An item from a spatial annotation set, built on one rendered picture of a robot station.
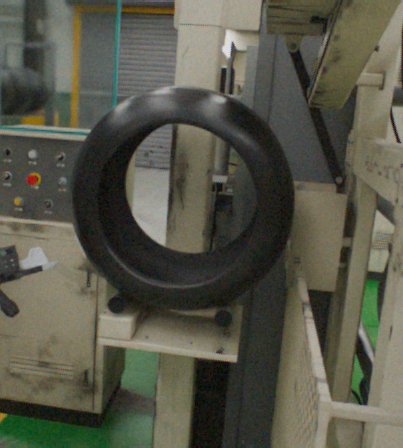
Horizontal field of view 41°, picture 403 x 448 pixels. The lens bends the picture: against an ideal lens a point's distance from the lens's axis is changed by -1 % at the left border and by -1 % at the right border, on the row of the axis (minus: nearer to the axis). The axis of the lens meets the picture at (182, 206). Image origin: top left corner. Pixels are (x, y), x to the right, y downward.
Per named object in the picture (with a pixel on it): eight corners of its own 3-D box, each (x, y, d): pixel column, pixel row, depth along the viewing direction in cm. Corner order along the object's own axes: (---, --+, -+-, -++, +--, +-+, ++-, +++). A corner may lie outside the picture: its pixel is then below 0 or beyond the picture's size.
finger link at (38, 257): (56, 242, 130) (19, 251, 126) (62, 265, 130) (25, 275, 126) (53, 243, 133) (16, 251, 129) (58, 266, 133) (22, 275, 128)
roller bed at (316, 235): (283, 267, 181) (292, 180, 175) (327, 272, 179) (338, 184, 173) (285, 286, 162) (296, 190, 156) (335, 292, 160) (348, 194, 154)
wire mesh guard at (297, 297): (270, 442, 183) (292, 247, 169) (275, 443, 183) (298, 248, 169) (274, 750, 96) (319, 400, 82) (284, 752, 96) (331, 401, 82)
